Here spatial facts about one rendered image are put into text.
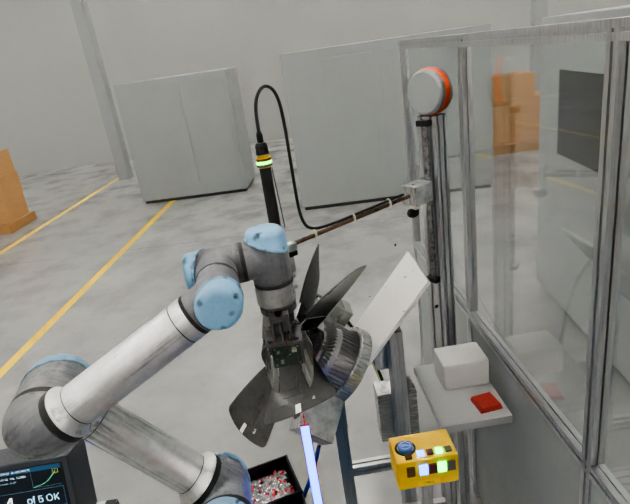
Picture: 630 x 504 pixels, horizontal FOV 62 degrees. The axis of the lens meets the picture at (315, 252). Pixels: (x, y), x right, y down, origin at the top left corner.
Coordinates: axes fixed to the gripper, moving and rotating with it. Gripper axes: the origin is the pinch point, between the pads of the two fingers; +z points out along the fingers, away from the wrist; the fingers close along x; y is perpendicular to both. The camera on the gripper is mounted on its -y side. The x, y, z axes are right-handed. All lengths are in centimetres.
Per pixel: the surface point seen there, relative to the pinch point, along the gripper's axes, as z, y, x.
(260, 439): 49, -44, -16
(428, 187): -13, -84, 55
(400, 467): 37.0, -9.4, 22.4
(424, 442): 35.9, -15.3, 30.4
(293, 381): 25.2, -37.0, -2.0
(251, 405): 43, -53, -18
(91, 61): -97, -1046, -340
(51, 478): 22, -10, -62
